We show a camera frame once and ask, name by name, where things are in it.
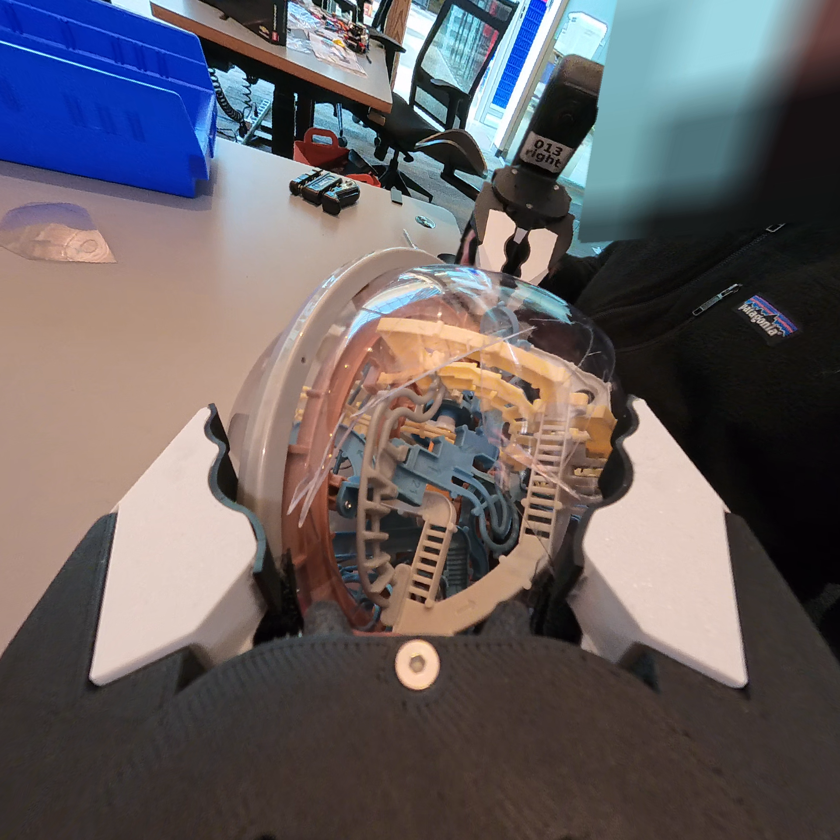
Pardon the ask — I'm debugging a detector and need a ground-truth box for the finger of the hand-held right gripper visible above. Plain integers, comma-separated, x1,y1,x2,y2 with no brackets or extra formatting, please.
523,226,563,283
476,217,513,274

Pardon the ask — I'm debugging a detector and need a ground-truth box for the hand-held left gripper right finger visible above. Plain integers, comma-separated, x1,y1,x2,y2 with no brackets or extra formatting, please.
567,398,749,690

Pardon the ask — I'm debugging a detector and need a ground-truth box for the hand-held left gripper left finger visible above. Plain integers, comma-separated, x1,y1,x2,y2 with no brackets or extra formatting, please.
90,405,277,687

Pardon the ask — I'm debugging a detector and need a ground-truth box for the clear maze ball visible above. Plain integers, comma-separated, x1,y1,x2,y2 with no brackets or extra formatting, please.
226,247,620,637

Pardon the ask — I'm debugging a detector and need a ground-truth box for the black bit holder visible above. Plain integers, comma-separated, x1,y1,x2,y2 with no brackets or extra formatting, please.
289,167,363,216

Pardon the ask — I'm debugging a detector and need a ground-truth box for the person's black clothing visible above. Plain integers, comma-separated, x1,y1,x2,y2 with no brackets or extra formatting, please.
539,224,840,637

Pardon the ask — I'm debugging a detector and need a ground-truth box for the orange bag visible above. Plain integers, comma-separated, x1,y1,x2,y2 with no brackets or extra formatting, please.
292,126,350,173

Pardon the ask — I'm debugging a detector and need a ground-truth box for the wooden side table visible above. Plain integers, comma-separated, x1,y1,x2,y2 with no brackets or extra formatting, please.
150,0,395,161

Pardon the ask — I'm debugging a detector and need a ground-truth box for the small clear dome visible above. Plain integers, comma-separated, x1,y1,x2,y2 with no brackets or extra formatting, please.
0,201,116,265

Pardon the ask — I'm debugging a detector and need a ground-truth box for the blue storage bin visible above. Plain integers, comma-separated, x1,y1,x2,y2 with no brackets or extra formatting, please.
0,0,219,199

